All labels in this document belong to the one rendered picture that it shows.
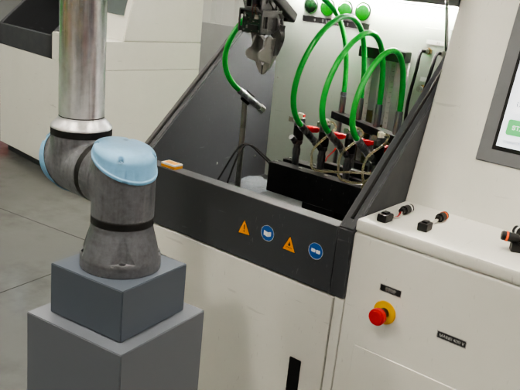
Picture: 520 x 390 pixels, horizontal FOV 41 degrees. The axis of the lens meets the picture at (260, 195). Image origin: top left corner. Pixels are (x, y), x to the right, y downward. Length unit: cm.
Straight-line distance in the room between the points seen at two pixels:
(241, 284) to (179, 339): 39
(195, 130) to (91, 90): 72
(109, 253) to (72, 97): 29
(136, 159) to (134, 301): 25
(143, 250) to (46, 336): 25
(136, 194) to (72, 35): 31
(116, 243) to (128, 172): 13
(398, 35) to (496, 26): 42
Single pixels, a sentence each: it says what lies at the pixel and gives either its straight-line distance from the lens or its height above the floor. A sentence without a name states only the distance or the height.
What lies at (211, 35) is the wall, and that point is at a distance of 684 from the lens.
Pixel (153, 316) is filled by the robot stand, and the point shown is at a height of 82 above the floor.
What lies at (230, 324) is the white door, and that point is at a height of 61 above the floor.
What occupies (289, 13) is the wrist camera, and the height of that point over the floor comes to 137.
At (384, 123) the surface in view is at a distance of 203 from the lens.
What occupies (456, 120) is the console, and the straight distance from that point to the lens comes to 166.
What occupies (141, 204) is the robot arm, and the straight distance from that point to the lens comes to 127.
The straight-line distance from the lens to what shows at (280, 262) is 164.
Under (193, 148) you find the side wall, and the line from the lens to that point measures 203.
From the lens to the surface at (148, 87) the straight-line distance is 476.
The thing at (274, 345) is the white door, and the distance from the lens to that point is 172.
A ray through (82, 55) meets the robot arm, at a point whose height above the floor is 128.
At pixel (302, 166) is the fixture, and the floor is 97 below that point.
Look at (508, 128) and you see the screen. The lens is 161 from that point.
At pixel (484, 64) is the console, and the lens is 166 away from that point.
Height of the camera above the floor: 144
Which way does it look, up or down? 17 degrees down
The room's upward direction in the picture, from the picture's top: 6 degrees clockwise
